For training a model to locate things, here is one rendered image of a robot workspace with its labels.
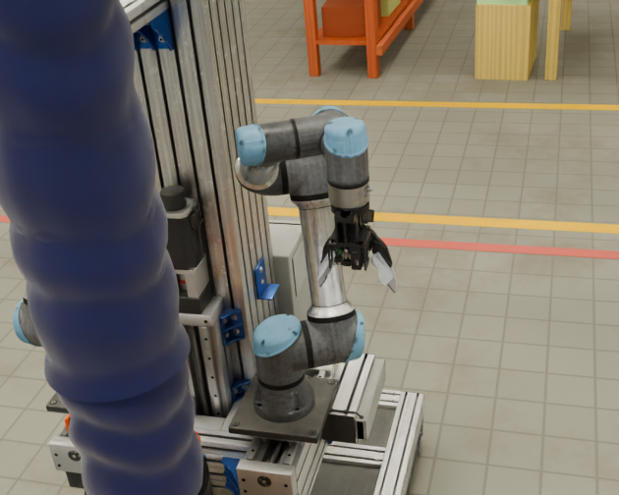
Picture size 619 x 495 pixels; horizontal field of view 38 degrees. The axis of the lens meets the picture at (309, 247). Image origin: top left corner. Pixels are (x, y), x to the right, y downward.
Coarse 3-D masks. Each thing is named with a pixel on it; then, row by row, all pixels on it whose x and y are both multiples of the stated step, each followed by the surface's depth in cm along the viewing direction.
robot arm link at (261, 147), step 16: (240, 128) 163; (256, 128) 162; (272, 128) 162; (288, 128) 162; (240, 144) 162; (256, 144) 161; (272, 144) 162; (288, 144) 162; (240, 160) 164; (256, 160) 163; (272, 160) 164; (240, 176) 195; (256, 176) 183; (272, 176) 195; (256, 192) 200; (272, 192) 202
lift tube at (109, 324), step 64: (0, 0) 107; (64, 0) 109; (0, 64) 112; (64, 64) 113; (128, 64) 120; (0, 128) 118; (64, 128) 116; (0, 192) 124; (64, 192) 120; (128, 192) 125; (64, 256) 126; (128, 256) 129; (64, 320) 131; (128, 320) 132; (64, 384) 139; (128, 384) 138
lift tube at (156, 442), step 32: (128, 128) 123; (96, 416) 141; (128, 416) 141; (160, 416) 144; (192, 416) 153; (96, 448) 145; (128, 448) 145; (160, 448) 147; (192, 448) 156; (96, 480) 150; (128, 480) 149; (160, 480) 151; (192, 480) 155
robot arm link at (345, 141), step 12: (336, 120) 157; (348, 120) 157; (360, 120) 156; (324, 132) 156; (336, 132) 153; (348, 132) 153; (360, 132) 154; (324, 144) 156; (336, 144) 154; (348, 144) 154; (360, 144) 154; (336, 156) 155; (348, 156) 154; (360, 156) 155; (336, 168) 156; (348, 168) 156; (360, 168) 156; (336, 180) 158; (348, 180) 157; (360, 180) 157
